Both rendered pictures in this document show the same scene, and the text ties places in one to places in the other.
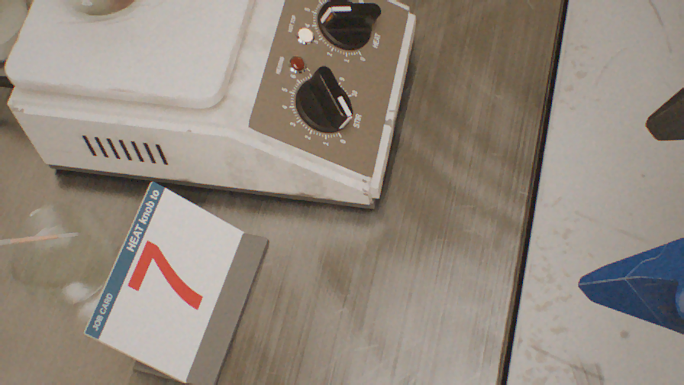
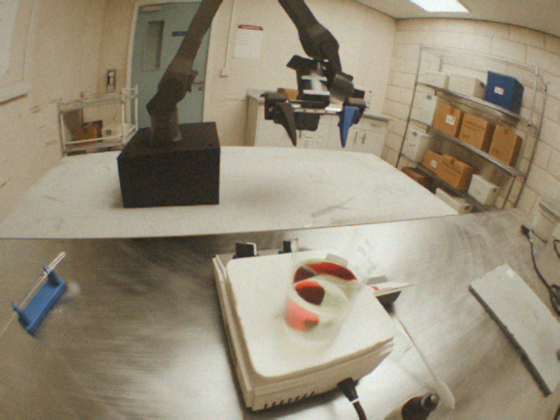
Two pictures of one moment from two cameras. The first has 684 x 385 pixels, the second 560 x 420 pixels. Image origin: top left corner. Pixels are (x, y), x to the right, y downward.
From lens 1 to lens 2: 0.61 m
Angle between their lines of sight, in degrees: 84
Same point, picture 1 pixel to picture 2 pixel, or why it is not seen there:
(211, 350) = (377, 280)
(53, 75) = (379, 309)
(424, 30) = (209, 268)
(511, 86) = (228, 241)
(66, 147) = not seen: hidden behind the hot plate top
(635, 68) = (210, 218)
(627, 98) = (222, 218)
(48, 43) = (367, 325)
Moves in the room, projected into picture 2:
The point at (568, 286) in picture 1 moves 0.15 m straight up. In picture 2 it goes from (293, 221) to (307, 140)
